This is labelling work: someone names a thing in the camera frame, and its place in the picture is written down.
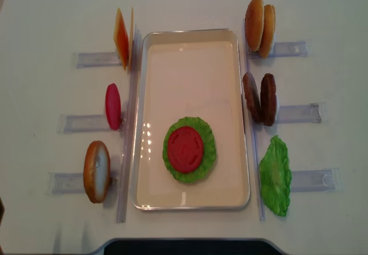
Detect clear holder middle left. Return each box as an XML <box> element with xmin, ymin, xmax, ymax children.
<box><xmin>56</xmin><ymin>115</ymin><xmax>113</xmax><ymax>134</ymax></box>

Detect white rectangular metal tray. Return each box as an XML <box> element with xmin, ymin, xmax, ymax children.
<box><xmin>129</xmin><ymin>29</ymin><xmax>250</xmax><ymax>211</ymax></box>

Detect bun half golden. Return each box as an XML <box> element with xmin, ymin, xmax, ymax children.
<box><xmin>258</xmin><ymin>5</ymin><xmax>275</xmax><ymax>58</ymax></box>
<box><xmin>245</xmin><ymin>0</ymin><xmax>265</xmax><ymax>52</ymax></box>

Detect clear holder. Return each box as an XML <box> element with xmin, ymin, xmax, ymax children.
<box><xmin>56</xmin><ymin>115</ymin><xmax>113</xmax><ymax>134</ymax></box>
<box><xmin>47</xmin><ymin>170</ymin><xmax>119</xmax><ymax>195</ymax></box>
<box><xmin>275</xmin><ymin>102</ymin><xmax>328</xmax><ymax>124</ymax></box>
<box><xmin>246</xmin><ymin>39</ymin><xmax>313</xmax><ymax>59</ymax></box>
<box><xmin>290</xmin><ymin>168</ymin><xmax>342</xmax><ymax>192</ymax></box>
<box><xmin>72</xmin><ymin>52</ymin><xmax>122</xmax><ymax>68</ymax></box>

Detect clear long rail right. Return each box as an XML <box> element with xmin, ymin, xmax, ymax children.
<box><xmin>242</xmin><ymin>19</ymin><xmax>265</xmax><ymax>221</ymax></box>

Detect bun top half golden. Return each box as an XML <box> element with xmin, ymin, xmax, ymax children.
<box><xmin>245</xmin><ymin>0</ymin><xmax>265</xmax><ymax>52</ymax></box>

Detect red tomato slice on tray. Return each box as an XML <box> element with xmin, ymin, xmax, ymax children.
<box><xmin>167</xmin><ymin>126</ymin><xmax>204</xmax><ymax>173</ymax></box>

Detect clear long rail left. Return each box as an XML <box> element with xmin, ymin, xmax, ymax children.
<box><xmin>116</xmin><ymin>25</ymin><xmax>141</xmax><ymax>223</ymax></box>

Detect green lettuce leaf standing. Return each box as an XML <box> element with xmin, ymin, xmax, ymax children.
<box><xmin>259</xmin><ymin>135</ymin><xmax>292</xmax><ymax>217</ymax></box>

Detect bun bottom half golden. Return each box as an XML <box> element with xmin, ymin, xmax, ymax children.
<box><xmin>258</xmin><ymin>5</ymin><xmax>275</xmax><ymax>58</ymax></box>

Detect orange cheese slice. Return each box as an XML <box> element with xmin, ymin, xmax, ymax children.
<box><xmin>113</xmin><ymin>8</ymin><xmax>129</xmax><ymax>70</ymax></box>

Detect bun half left side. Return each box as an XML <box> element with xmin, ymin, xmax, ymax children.
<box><xmin>83</xmin><ymin>140</ymin><xmax>110</xmax><ymax>203</ymax></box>

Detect red tomato slice standing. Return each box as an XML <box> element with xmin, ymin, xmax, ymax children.
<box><xmin>105</xmin><ymin>83</ymin><xmax>121</xmax><ymax>130</ymax></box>

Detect clear holder middle right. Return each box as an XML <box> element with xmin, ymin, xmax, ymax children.
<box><xmin>275</xmin><ymin>102</ymin><xmax>328</xmax><ymax>124</ymax></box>

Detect brown meat patty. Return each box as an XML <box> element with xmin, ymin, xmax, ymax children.
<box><xmin>260</xmin><ymin>73</ymin><xmax>277</xmax><ymax>126</ymax></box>
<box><xmin>242</xmin><ymin>72</ymin><xmax>262</xmax><ymax>123</ymax></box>

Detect clear holder bottom right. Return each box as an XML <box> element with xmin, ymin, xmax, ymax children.
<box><xmin>290</xmin><ymin>168</ymin><xmax>342</xmax><ymax>192</ymax></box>

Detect clear long rail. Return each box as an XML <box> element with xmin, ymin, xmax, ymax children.
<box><xmin>242</xmin><ymin>19</ymin><xmax>265</xmax><ymax>221</ymax></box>
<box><xmin>116</xmin><ymin>25</ymin><xmax>141</xmax><ymax>223</ymax></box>

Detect clear holder top left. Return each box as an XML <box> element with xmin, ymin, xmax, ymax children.
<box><xmin>72</xmin><ymin>52</ymin><xmax>122</xmax><ymax>68</ymax></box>

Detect clear holder bottom left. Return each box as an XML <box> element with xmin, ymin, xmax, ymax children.
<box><xmin>47</xmin><ymin>170</ymin><xmax>119</xmax><ymax>195</ymax></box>

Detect green lettuce leaf on tray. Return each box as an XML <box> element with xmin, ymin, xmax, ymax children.
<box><xmin>162</xmin><ymin>116</ymin><xmax>217</xmax><ymax>184</ymax></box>

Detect clear holder top right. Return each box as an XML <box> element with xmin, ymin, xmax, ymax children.
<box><xmin>246</xmin><ymin>39</ymin><xmax>313</xmax><ymax>59</ymax></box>

